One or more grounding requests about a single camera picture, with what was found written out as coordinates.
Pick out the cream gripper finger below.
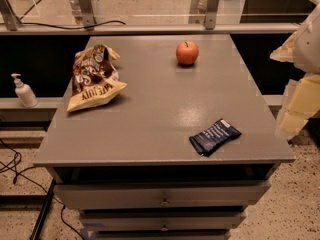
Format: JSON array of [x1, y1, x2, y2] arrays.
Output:
[[270, 32, 296, 63], [275, 73, 320, 140]]

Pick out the blue rxbar blueberry wrapper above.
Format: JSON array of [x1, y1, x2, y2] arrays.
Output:
[[189, 118, 242, 157]]

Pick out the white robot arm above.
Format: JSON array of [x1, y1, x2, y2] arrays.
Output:
[[270, 5, 320, 140]]

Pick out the brown chip bag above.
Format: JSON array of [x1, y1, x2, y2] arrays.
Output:
[[67, 44, 127, 112]]

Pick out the red apple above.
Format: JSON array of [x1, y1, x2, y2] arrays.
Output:
[[176, 41, 199, 66]]

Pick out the grey drawer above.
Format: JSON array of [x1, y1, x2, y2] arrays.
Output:
[[54, 180, 271, 210], [80, 211, 246, 231]]

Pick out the grey drawer cabinet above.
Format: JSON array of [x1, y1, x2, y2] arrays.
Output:
[[35, 35, 294, 240]]

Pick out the top grey drawer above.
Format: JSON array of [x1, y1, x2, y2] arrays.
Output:
[[54, 180, 271, 210]]

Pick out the white pump lotion bottle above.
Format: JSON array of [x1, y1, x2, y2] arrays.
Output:
[[11, 73, 38, 108]]

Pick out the grey metal rail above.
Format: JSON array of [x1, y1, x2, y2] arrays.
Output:
[[0, 23, 300, 36]]

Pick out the right metal bracket post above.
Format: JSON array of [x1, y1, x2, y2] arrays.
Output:
[[188, 0, 223, 31]]

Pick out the metal bracket post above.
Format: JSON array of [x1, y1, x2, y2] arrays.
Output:
[[69, 0, 96, 30], [188, 0, 223, 31]]

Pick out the left metal bracket post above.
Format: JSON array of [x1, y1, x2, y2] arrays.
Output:
[[69, 0, 96, 30]]

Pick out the black cable on rail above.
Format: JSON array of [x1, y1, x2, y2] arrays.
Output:
[[20, 19, 127, 31]]

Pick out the black floor cables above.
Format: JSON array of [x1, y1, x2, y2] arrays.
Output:
[[0, 137, 87, 240]]

